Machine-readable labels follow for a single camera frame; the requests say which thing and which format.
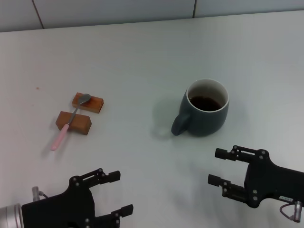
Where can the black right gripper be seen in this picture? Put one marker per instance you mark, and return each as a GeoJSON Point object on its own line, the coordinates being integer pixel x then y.
{"type": "Point", "coordinates": [273, 183]}

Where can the plain wooden block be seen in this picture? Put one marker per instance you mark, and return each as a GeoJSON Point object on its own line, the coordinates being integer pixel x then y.
{"type": "Point", "coordinates": [80, 124]}

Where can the stained wooden block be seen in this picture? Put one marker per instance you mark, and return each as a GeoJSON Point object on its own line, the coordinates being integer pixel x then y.
{"type": "Point", "coordinates": [95, 106]}

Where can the grey ceramic cup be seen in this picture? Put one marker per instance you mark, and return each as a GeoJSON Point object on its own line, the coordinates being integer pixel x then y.
{"type": "Point", "coordinates": [204, 122]}

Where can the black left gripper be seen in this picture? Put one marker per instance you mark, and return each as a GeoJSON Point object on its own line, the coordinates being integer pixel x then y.
{"type": "Point", "coordinates": [59, 211]}

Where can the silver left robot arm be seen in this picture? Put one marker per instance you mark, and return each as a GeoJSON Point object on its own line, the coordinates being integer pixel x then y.
{"type": "Point", "coordinates": [9, 216]}

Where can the dark coffee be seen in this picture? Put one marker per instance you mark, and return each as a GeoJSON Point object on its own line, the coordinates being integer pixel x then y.
{"type": "Point", "coordinates": [204, 103]}

